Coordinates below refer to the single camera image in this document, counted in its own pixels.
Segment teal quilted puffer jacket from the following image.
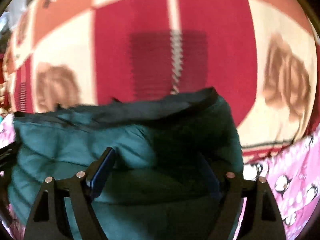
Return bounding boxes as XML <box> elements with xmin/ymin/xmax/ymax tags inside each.
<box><xmin>8</xmin><ymin>88</ymin><xmax>243</xmax><ymax>239</ymax></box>

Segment pink penguin print blanket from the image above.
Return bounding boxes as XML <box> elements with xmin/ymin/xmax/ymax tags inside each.
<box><xmin>1</xmin><ymin>113</ymin><xmax>319</xmax><ymax>239</ymax></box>

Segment red cream rose bedspread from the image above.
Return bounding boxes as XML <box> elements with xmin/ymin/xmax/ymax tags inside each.
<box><xmin>1</xmin><ymin>0</ymin><xmax>319</xmax><ymax>162</ymax></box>

